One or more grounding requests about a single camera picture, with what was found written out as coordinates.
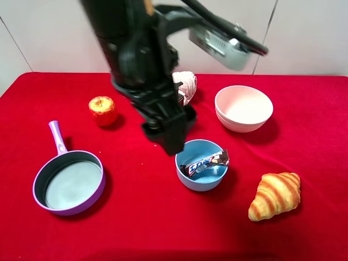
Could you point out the red yellow apple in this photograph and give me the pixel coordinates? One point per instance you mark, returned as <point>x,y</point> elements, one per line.
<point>103,110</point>

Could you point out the pink bowl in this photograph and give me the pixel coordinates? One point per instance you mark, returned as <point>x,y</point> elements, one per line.
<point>242,109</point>

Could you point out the chocolate bar wrapper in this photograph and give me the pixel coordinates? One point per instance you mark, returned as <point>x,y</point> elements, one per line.
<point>217,159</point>

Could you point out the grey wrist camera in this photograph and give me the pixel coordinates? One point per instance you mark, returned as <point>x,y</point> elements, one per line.
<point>230,52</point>

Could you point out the black pump bottle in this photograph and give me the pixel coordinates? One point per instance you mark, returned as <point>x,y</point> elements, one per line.
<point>180,94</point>

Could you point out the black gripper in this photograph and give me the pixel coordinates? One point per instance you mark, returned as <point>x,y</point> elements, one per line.
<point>146,62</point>

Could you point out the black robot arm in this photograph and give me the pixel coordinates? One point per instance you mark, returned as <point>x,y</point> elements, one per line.
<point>113,23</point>

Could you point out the pink rolled towel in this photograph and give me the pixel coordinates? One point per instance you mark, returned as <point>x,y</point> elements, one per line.
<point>189,85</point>

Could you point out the blue bowl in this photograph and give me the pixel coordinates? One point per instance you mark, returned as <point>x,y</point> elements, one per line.
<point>194,151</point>

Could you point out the purple frying pan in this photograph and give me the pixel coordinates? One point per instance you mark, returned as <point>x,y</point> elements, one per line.
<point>69,183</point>

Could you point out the red velvet tablecloth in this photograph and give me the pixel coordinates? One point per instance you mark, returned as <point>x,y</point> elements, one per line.
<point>145,212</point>

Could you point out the croissant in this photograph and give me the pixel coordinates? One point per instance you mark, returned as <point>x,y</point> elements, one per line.
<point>276,193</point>

